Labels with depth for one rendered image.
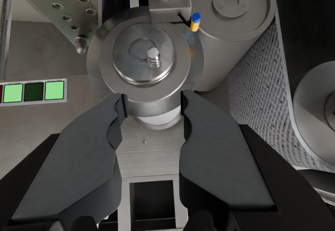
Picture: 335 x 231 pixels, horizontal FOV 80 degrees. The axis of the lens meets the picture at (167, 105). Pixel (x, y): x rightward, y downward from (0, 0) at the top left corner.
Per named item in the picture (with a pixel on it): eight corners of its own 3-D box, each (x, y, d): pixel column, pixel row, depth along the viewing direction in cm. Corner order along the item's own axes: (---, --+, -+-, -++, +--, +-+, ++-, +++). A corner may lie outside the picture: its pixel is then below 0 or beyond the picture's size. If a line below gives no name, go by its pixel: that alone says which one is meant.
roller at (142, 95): (187, 13, 26) (194, 100, 24) (178, 77, 52) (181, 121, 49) (99, 17, 26) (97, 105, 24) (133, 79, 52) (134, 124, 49)
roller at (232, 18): (268, -41, 28) (283, 38, 26) (222, 45, 53) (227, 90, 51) (183, -36, 28) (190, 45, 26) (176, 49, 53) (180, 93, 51)
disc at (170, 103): (199, 2, 27) (208, 114, 24) (198, 5, 27) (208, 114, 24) (87, 8, 27) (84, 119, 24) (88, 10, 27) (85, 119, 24)
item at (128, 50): (145, 9, 24) (188, 52, 23) (147, 19, 26) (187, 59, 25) (97, 49, 23) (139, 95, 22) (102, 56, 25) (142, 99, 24)
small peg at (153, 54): (153, 43, 20) (162, 53, 20) (155, 55, 23) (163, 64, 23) (143, 52, 20) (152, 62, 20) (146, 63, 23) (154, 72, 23)
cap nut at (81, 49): (84, 36, 60) (84, 50, 59) (89, 42, 63) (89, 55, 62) (72, 37, 60) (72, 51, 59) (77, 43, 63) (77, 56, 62)
